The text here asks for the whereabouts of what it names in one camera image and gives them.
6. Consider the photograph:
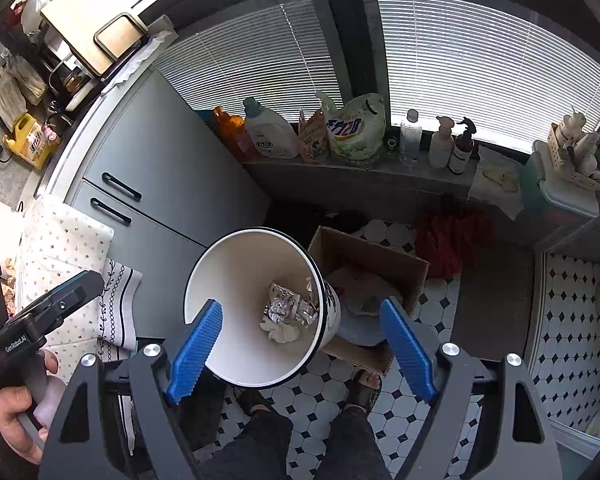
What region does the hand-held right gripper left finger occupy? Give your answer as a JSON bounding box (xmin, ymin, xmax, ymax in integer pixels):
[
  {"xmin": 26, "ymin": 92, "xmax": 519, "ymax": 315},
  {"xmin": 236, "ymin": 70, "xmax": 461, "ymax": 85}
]
[{"xmin": 39, "ymin": 299, "xmax": 224, "ymax": 480}]

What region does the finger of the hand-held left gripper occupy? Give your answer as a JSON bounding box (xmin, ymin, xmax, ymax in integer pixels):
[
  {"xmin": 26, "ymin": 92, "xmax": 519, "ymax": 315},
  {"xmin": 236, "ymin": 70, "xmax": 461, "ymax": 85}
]
[{"xmin": 9, "ymin": 270, "xmax": 105, "ymax": 332}]

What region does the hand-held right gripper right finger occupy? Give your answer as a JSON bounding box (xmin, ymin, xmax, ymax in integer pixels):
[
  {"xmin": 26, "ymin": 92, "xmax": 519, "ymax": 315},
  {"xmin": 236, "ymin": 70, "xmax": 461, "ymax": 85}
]
[{"xmin": 379, "ymin": 297, "xmax": 563, "ymax": 480}]

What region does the white tissue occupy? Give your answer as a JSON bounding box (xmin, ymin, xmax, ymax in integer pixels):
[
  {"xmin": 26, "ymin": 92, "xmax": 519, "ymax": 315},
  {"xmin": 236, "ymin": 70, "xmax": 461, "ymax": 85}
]
[{"xmin": 259, "ymin": 320, "xmax": 307, "ymax": 346}]

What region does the white round bin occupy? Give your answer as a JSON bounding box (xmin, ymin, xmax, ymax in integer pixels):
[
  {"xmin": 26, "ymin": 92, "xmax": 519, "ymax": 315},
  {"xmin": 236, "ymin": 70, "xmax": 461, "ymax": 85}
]
[{"xmin": 183, "ymin": 228, "xmax": 342, "ymax": 390}]

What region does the silver foil wrapper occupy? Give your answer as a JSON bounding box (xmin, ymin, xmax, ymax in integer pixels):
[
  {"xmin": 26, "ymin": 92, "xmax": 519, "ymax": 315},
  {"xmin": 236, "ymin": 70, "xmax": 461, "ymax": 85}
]
[{"xmin": 262, "ymin": 281, "xmax": 322, "ymax": 329}]

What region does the person's left hand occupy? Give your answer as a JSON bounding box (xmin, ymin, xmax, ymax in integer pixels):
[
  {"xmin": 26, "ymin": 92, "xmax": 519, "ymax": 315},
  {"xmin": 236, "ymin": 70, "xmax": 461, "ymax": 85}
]
[{"xmin": 0, "ymin": 349, "xmax": 61, "ymax": 466}]

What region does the white towel black pattern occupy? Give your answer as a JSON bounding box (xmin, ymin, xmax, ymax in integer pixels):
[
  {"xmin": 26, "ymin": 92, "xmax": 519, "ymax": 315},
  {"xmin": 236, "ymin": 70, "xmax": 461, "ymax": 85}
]
[{"xmin": 96, "ymin": 258, "xmax": 144, "ymax": 362}]

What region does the blue grey cloth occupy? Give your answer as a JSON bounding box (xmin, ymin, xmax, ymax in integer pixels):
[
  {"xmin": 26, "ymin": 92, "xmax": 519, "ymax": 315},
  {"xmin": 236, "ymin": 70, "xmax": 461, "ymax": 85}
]
[{"xmin": 336, "ymin": 307, "xmax": 388, "ymax": 347}]

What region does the floral white tablecloth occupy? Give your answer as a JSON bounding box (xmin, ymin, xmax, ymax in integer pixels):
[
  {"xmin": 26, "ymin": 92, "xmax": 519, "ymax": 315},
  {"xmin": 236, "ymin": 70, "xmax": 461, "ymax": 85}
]
[{"xmin": 14, "ymin": 194, "xmax": 116, "ymax": 386}]

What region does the black sandal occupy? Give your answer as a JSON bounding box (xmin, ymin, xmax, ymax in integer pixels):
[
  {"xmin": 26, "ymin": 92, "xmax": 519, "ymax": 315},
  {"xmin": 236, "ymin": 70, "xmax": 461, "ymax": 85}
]
[
  {"xmin": 344, "ymin": 369, "xmax": 384, "ymax": 415},
  {"xmin": 232, "ymin": 386, "xmax": 276, "ymax": 417}
]

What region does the white crumpled bag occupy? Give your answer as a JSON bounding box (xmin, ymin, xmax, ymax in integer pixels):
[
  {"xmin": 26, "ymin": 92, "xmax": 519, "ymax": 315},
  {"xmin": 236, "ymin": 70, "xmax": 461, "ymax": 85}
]
[{"xmin": 327, "ymin": 265, "xmax": 400, "ymax": 317}]

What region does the grey floor mat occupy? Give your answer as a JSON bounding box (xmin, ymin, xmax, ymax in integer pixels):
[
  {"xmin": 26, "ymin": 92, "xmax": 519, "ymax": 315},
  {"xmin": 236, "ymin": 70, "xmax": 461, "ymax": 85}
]
[{"xmin": 450, "ymin": 240, "xmax": 536, "ymax": 364}]

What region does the brown cardboard box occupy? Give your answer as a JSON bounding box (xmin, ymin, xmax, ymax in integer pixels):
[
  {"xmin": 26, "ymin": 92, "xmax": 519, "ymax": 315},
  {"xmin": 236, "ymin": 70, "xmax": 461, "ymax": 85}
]
[{"xmin": 307, "ymin": 226, "xmax": 431, "ymax": 376}]

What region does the person's right leg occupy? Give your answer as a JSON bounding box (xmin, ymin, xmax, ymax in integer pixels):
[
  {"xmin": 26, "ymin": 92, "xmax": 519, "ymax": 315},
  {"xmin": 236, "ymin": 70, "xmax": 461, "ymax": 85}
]
[{"xmin": 324, "ymin": 404, "xmax": 382, "ymax": 480}]

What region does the person's leg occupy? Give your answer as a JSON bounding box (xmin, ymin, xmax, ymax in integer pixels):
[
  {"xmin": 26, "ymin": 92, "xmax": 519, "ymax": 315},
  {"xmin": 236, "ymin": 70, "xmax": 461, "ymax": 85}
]
[
  {"xmin": 207, "ymin": 406, "xmax": 294, "ymax": 480},
  {"xmin": 324, "ymin": 404, "xmax": 382, "ymax": 480}
]

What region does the person's left leg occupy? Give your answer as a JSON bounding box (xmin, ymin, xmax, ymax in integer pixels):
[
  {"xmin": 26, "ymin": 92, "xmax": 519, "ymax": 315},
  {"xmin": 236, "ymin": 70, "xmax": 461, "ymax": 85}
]
[{"xmin": 207, "ymin": 406, "xmax": 294, "ymax": 480}]

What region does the red cloth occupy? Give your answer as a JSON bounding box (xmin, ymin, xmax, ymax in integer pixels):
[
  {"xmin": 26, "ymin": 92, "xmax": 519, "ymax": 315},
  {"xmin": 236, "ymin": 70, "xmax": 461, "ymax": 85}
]
[{"xmin": 412, "ymin": 206, "xmax": 494, "ymax": 279}]

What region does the yellow dish soap jug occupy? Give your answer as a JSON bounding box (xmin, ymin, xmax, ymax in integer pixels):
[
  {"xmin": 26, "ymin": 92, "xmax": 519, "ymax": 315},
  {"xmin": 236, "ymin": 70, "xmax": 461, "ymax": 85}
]
[{"xmin": 2, "ymin": 112, "xmax": 57, "ymax": 170}]

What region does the grey cabinet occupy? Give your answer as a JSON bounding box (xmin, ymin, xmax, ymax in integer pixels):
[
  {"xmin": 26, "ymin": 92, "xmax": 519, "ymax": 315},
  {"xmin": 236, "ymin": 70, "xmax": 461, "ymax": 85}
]
[{"xmin": 45, "ymin": 67, "xmax": 272, "ymax": 356}]

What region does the white pump bottle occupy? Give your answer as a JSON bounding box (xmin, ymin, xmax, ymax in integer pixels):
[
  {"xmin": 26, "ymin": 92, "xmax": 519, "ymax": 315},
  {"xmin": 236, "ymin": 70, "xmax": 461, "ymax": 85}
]
[{"xmin": 428, "ymin": 116, "xmax": 455, "ymax": 170}]

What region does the dark spray bottle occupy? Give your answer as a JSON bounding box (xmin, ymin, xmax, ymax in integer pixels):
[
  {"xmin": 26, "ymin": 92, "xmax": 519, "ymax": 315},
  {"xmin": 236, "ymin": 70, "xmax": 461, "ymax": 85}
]
[{"xmin": 449, "ymin": 118, "xmax": 476, "ymax": 175}]

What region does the white ledge cloth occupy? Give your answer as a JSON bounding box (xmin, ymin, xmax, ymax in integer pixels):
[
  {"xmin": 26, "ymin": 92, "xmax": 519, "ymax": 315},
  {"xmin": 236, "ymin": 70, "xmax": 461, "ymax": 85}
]
[{"xmin": 467, "ymin": 146, "xmax": 529, "ymax": 221}]

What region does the clear plastic bottle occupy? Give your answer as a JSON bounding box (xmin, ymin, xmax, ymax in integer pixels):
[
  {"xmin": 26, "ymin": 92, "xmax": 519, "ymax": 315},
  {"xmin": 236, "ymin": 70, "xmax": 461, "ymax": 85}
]
[{"xmin": 399, "ymin": 109, "xmax": 424, "ymax": 167}]

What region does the black dish rack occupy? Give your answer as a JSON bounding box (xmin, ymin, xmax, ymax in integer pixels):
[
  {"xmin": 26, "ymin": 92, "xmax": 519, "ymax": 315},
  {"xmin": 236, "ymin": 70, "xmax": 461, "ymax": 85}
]
[{"xmin": 30, "ymin": 35, "xmax": 108, "ymax": 108}]

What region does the orange bottle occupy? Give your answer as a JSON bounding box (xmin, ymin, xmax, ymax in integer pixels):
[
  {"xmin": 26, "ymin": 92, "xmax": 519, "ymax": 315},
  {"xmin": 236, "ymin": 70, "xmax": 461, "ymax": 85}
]
[{"xmin": 212, "ymin": 106, "xmax": 254, "ymax": 162}]

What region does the green white detergent bag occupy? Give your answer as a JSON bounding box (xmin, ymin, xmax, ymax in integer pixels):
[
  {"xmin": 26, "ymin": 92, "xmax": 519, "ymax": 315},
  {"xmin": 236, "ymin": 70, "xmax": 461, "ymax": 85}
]
[{"xmin": 316, "ymin": 91, "xmax": 386, "ymax": 162}]

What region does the orange refill pouch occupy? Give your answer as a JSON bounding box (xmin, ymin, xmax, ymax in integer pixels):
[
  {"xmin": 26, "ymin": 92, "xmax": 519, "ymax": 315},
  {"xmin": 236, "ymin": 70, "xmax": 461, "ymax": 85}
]
[{"xmin": 297, "ymin": 108, "xmax": 331, "ymax": 164}]

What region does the white detergent bottle teal cap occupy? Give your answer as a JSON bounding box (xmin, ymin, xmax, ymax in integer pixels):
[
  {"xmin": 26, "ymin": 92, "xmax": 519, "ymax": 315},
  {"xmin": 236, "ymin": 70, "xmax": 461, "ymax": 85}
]
[{"xmin": 242, "ymin": 96, "xmax": 301, "ymax": 160}]

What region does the white paper towel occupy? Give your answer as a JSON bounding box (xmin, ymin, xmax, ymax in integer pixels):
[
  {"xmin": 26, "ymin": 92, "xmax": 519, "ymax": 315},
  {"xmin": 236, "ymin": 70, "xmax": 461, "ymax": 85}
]
[{"xmin": 99, "ymin": 29, "xmax": 174, "ymax": 97}]

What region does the cream slotted basket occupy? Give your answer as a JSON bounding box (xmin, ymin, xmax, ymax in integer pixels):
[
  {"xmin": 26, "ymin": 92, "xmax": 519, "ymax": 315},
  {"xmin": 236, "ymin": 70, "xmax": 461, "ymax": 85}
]
[{"xmin": 547, "ymin": 122, "xmax": 600, "ymax": 192}]

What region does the wooden cutting board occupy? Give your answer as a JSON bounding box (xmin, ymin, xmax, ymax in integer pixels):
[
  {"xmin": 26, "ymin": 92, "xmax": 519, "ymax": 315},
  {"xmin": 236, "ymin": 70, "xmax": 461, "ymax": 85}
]
[{"xmin": 40, "ymin": 0, "xmax": 151, "ymax": 77}]

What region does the white window blind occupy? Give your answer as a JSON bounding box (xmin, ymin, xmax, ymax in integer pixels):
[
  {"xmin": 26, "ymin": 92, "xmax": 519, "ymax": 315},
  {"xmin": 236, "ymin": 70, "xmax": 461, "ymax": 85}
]
[
  {"xmin": 152, "ymin": 2, "xmax": 332, "ymax": 112},
  {"xmin": 376, "ymin": 0, "xmax": 600, "ymax": 154}
]

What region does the black cabinet handle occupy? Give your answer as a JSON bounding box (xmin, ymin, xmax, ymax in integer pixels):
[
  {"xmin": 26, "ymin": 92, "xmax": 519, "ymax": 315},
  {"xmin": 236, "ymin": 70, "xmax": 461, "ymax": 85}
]
[
  {"xmin": 101, "ymin": 172, "xmax": 143, "ymax": 202},
  {"xmin": 90, "ymin": 198, "xmax": 132, "ymax": 226}
]

